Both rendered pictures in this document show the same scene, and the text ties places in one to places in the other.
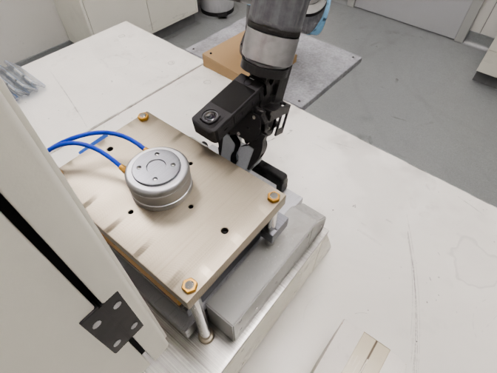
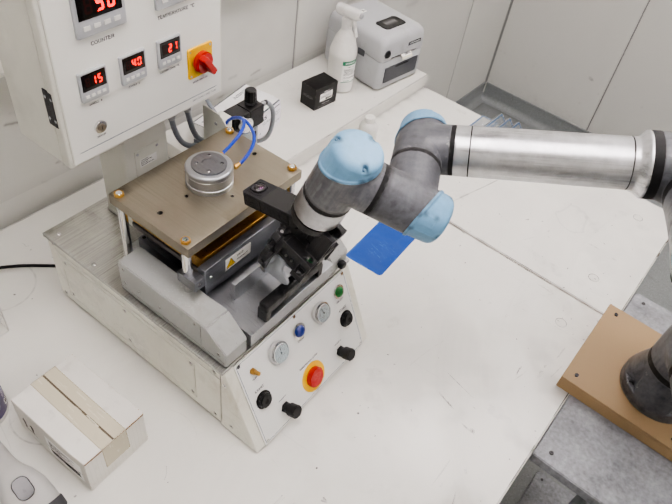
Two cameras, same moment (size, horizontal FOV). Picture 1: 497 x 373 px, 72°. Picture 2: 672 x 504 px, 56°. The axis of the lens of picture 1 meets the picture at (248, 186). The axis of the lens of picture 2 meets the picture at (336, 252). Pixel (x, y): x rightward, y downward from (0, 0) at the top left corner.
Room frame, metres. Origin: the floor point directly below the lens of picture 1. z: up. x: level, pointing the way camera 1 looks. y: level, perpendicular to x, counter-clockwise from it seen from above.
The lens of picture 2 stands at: (0.39, -0.71, 1.80)
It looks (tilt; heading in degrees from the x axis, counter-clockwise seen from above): 45 degrees down; 82
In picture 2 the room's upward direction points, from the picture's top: 10 degrees clockwise
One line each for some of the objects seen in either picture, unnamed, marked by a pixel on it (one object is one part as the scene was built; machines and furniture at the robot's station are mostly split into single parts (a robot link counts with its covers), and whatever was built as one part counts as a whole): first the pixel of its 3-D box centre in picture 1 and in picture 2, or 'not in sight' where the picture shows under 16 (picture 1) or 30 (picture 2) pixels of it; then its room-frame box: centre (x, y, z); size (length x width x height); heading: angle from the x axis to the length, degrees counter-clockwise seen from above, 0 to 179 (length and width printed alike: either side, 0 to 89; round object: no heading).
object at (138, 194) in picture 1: (138, 205); (205, 179); (0.27, 0.15, 1.08); 0.31 x 0.24 x 0.13; 51
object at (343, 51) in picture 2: not in sight; (344, 48); (0.56, 0.97, 0.92); 0.09 x 0.08 x 0.25; 143
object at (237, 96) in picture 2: not in sight; (238, 121); (0.28, 0.69, 0.83); 0.23 x 0.12 x 0.07; 60
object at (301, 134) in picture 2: not in sight; (306, 108); (0.46, 0.87, 0.77); 0.84 x 0.30 x 0.04; 49
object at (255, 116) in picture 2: not in sight; (243, 126); (0.32, 0.37, 1.05); 0.15 x 0.05 x 0.15; 51
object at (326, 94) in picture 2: not in sight; (319, 91); (0.50, 0.88, 0.83); 0.09 x 0.06 x 0.07; 44
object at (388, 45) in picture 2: not in sight; (374, 42); (0.67, 1.10, 0.88); 0.25 x 0.20 x 0.17; 133
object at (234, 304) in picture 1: (273, 260); (181, 305); (0.25, -0.04, 0.97); 0.25 x 0.05 x 0.07; 141
